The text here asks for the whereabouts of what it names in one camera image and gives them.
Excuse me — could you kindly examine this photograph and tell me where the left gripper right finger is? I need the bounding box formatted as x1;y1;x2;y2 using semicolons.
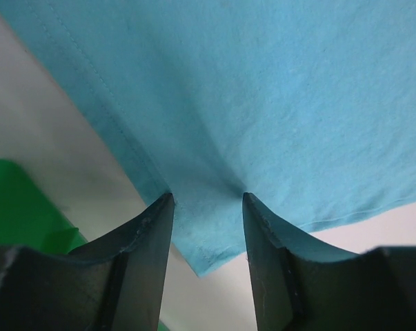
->
242;193;416;330

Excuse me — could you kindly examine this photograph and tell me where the light blue t-shirt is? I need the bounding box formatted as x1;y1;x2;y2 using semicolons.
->
0;1;416;276

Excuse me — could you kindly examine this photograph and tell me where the green plastic bin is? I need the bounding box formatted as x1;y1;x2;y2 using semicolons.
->
0;159;86;254

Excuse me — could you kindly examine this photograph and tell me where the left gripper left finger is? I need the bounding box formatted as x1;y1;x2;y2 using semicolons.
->
0;193;175;330

